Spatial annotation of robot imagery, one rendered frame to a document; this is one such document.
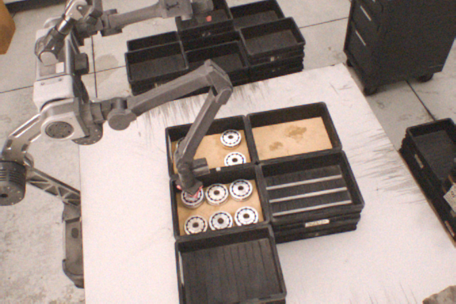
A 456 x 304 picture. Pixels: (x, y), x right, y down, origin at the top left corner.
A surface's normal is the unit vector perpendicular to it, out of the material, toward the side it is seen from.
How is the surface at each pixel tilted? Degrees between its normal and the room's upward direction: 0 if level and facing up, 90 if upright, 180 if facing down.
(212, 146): 0
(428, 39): 90
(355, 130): 0
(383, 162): 0
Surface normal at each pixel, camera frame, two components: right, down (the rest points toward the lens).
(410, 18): 0.24, 0.75
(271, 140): -0.07, -0.62
